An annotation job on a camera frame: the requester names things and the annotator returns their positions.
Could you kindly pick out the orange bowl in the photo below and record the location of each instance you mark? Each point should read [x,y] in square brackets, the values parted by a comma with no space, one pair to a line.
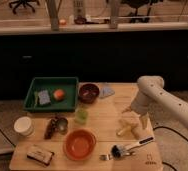
[79,145]

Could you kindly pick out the dark maroon bowl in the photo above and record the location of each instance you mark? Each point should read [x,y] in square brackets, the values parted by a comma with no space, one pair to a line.
[88,93]

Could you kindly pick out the brown white box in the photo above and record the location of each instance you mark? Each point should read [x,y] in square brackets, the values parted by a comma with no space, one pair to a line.
[40,154]

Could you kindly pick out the office chair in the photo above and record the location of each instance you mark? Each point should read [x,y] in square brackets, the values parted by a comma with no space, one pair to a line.
[136,5]
[15,4]

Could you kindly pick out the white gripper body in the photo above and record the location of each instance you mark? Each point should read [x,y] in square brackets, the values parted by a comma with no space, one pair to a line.
[140,104]

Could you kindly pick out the blue sponge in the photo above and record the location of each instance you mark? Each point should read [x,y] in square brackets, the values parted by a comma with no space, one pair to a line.
[44,97]

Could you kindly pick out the white paper cup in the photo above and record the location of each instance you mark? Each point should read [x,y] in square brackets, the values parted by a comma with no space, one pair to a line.
[24,126]

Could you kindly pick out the office chair left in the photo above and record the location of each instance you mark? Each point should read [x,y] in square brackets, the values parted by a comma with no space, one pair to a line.
[15,4]

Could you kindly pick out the orange red fruit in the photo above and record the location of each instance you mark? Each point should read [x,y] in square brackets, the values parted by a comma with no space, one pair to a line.
[59,94]

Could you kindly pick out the metal fork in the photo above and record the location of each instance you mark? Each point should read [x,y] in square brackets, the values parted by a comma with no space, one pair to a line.
[107,157]

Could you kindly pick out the small metal cup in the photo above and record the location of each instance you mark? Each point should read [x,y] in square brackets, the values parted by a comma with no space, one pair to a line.
[62,125]

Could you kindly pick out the black dish brush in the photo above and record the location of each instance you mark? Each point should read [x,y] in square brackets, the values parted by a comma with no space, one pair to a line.
[120,150]

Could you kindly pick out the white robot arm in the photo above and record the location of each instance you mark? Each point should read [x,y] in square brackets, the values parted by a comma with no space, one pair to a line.
[151,88]

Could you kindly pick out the green plastic tray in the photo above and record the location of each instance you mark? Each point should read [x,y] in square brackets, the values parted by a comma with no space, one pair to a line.
[49,85]

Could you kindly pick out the blue grey cloth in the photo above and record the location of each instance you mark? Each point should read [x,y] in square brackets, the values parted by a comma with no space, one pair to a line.
[106,91]

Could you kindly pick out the green plastic cup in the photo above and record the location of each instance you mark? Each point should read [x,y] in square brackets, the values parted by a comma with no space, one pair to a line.
[81,116]

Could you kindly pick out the yellow banana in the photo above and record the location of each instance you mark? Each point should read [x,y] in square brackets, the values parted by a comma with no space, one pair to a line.
[127,128]

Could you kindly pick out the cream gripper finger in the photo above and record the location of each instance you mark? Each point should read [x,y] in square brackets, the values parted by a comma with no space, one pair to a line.
[127,109]
[144,120]

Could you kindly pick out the office chair right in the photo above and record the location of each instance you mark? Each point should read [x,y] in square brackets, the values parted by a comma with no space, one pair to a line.
[136,5]

